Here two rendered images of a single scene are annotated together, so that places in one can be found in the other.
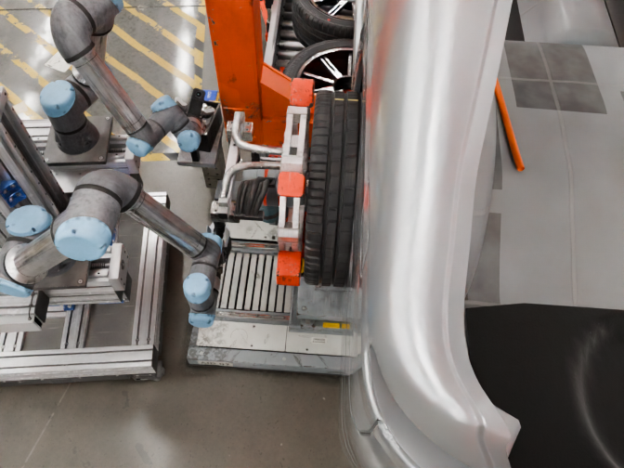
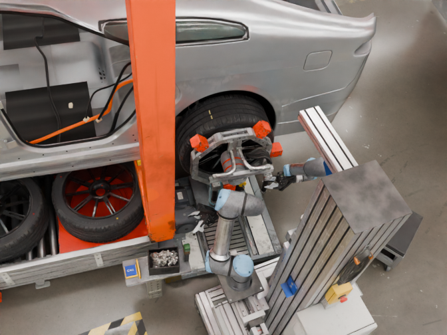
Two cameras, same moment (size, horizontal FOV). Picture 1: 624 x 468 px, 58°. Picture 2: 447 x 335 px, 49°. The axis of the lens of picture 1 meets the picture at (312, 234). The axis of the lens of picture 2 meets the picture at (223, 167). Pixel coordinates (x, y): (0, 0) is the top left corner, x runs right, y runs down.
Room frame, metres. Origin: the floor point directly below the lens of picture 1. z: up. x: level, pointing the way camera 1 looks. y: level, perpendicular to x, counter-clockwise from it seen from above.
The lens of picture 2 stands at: (1.96, 1.79, 3.51)
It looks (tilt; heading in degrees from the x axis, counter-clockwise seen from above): 56 degrees down; 246
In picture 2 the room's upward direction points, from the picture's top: 9 degrees clockwise
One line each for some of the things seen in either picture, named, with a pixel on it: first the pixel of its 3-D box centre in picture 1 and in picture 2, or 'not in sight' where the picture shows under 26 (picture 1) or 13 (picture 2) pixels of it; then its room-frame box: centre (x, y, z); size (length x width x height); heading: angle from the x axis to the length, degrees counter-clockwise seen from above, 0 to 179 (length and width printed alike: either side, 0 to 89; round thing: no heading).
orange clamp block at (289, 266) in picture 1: (289, 267); (274, 149); (0.83, 0.07, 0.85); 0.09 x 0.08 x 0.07; 178
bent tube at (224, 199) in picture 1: (253, 175); (253, 155); (1.05, 0.19, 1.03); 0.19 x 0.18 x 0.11; 88
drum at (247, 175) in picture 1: (274, 186); (233, 167); (1.15, 0.14, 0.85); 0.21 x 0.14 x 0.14; 88
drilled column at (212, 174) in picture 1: (211, 154); (153, 280); (1.79, 0.52, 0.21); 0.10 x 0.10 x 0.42; 88
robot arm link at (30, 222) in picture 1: (32, 230); not in sight; (0.85, 0.82, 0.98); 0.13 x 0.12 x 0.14; 176
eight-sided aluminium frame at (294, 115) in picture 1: (294, 187); (230, 158); (1.15, 0.07, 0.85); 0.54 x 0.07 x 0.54; 178
